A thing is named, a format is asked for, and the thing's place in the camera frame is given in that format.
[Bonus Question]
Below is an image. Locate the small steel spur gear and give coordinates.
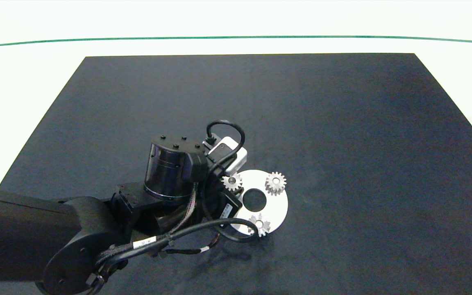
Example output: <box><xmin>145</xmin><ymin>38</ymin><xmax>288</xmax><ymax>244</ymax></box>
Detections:
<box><xmin>249</xmin><ymin>213</ymin><xmax>272</xmax><ymax>238</ymax></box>
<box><xmin>265</xmin><ymin>171</ymin><xmax>287</xmax><ymax>196</ymax></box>
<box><xmin>222</xmin><ymin>172</ymin><xmax>243</xmax><ymax>192</ymax></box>

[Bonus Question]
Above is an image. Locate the round white pin plate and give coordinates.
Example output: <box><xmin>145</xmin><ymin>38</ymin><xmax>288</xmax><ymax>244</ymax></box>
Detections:
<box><xmin>227</xmin><ymin>169</ymin><xmax>289</xmax><ymax>236</ymax></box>

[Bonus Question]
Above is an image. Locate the dark table mat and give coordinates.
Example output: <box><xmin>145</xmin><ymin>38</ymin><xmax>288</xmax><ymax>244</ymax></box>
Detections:
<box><xmin>0</xmin><ymin>53</ymin><xmax>472</xmax><ymax>295</ymax></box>

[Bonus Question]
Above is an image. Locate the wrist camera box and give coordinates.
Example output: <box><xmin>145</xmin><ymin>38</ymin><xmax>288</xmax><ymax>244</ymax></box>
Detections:
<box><xmin>207</xmin><ymin>136</ymin><xmax>248</xmax><ymax>175</ymax></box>

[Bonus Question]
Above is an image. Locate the arm thick tagged cable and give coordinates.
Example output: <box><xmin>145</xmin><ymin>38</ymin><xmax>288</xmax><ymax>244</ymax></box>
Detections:
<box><xmin>94</xmin><ymin>217</ymin><xmax>260</xmax><ymax>280</ymax></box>

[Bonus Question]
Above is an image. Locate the camera black cable loop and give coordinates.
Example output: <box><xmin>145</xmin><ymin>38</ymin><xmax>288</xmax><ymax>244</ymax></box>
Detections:
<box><xmin>206</xmin><ymin>120</ymin><xmax>246</xmax><ymax>165</ymax></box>

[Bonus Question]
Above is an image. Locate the arm thin tagged cable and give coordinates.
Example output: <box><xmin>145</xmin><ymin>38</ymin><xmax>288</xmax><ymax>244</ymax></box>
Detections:
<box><xmin>153</xmin><ymin>233</ymin><xmax>221</xmax><ymax>259</ymax></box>

